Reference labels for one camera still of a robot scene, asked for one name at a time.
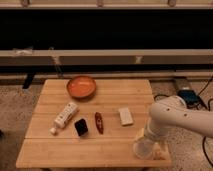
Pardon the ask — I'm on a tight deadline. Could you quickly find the blue power box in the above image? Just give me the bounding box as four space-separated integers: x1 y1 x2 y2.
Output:
177 90 199 107

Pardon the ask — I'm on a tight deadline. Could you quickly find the white rectangular block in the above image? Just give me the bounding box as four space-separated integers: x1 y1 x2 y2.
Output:
119 108 133 126

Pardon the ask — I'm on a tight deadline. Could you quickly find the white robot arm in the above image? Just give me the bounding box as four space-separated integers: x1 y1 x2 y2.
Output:
133 96 213 159

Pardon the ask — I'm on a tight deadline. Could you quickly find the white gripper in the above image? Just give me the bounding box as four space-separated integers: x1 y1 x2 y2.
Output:
135 122 168 159

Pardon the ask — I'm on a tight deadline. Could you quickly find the orange bowl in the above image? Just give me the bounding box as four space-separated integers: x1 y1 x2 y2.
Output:
66 76 96 98

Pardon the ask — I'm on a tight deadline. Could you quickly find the white tube with cap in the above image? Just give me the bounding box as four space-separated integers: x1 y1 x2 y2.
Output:
50 102 78 135

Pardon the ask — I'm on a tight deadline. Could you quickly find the black eraser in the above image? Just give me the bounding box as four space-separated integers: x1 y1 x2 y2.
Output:
75 119 88 136

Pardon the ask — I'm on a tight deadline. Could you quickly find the wooden table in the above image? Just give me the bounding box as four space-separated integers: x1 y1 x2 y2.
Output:
16 79 171 168

